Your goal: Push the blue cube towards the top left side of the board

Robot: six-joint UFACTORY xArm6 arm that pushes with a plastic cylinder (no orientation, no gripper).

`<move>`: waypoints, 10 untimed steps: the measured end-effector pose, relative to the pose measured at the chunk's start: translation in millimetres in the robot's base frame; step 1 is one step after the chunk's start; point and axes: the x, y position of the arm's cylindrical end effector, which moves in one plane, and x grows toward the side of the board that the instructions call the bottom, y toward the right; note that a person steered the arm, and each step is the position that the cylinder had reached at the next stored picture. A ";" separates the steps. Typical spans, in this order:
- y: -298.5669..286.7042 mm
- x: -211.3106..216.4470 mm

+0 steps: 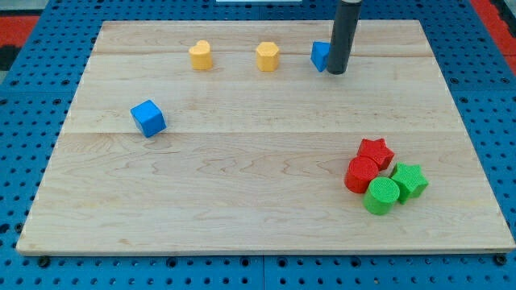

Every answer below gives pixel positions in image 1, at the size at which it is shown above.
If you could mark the light wooden board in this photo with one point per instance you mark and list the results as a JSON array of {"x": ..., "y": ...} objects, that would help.
[{"x": 251, "y": 162}]

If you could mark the blue cube block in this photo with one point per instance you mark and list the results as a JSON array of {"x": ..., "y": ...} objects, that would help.
[{"x": 148, "y": 118}]

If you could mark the yellow hexagon block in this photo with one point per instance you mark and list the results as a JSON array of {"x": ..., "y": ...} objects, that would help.
[{"x": 267, "y": 56}]

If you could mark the yellow heart block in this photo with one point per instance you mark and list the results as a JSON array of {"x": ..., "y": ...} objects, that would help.
[{"x": 200, "y": 55}]

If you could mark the red cylinder block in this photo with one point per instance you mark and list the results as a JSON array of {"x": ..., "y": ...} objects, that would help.
[{"x": 360, "y": 172}]

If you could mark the blue triangular block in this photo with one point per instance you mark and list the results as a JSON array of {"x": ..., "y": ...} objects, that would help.
[{"x": 319, "y": 55}]

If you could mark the red star block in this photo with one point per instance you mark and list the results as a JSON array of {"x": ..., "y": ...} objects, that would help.
[{"x": 378, "y": 151}]

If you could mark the green cylinder block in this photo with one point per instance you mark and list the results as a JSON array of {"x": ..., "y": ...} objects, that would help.
[{"x": 381, "y": 195}]

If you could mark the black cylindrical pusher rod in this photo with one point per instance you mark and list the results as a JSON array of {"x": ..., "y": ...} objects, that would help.
[{"x": 343, "y": 31}]

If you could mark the green star block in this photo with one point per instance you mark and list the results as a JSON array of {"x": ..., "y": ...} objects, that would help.
[{"x": 410, "y": 180}]

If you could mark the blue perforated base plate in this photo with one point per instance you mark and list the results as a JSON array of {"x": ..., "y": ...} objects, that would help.
[{"x": 37, "y": 91}]

